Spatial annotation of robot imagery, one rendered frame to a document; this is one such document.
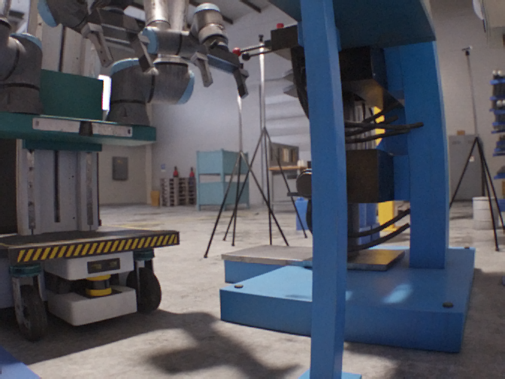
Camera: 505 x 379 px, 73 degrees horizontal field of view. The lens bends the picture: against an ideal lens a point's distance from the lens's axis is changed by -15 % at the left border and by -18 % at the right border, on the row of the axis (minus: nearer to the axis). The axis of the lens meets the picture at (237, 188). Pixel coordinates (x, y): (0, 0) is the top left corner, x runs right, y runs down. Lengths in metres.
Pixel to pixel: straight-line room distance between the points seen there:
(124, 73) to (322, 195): 0.98
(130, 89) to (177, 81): 0.20
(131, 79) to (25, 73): 0.45
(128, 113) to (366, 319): 1.09
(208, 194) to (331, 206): 9.09
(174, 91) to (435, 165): 1.10
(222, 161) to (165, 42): 8.40
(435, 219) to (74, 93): 1.53
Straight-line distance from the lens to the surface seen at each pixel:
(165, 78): 1.60
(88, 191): 1.61
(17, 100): 1.30
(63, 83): 1.57
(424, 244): 1.72
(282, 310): 1.31
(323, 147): 0.84
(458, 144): 11.94
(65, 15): 1.11
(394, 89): 1.77
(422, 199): 1.70
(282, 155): 8.59
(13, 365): 1.15
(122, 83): 1.56
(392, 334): 1.19
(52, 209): 1.59
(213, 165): 9.81
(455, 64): 12.95
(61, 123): 1.35
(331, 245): 0.84
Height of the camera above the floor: 0.46
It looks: level
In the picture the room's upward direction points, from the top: 1 degrees counter-clockwise
